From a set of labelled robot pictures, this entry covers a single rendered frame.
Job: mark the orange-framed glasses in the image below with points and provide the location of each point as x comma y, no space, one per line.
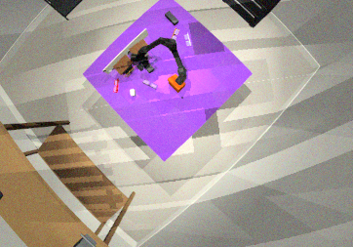
175,33

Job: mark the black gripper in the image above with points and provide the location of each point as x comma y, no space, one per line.
149,67

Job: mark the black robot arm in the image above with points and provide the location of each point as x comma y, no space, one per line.
171,44

